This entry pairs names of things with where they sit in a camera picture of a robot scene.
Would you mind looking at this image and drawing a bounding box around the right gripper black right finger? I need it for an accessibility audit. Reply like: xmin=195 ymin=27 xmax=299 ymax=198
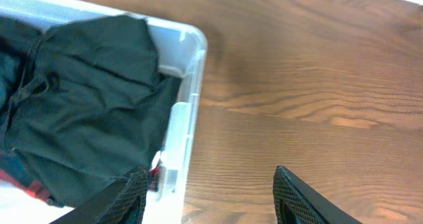
xmin=273 ymin=166 xmax=360 ymax=224

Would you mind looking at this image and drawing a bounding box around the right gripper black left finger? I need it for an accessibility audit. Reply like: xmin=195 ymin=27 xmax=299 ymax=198
xmin=52 ymin=167 xmax=149 ymax=224

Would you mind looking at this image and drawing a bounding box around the black garment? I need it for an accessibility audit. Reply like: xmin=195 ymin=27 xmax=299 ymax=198
xmin=0 ymin=14 xmax=182 ymax=207

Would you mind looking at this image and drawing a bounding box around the red plaid flannel shirt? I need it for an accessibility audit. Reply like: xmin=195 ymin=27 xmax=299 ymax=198
xmin=1 ymin=154 xmax=152 ymax=207

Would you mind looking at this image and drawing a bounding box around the dark navy garment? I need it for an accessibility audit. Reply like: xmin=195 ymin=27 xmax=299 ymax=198
xmin=1 ymin=17 xmax=42 ymax=119

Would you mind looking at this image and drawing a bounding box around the clear plastic storage container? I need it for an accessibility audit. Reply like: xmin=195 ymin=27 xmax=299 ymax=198
xmin=1 ymin=0 xmax=208 ymax=224

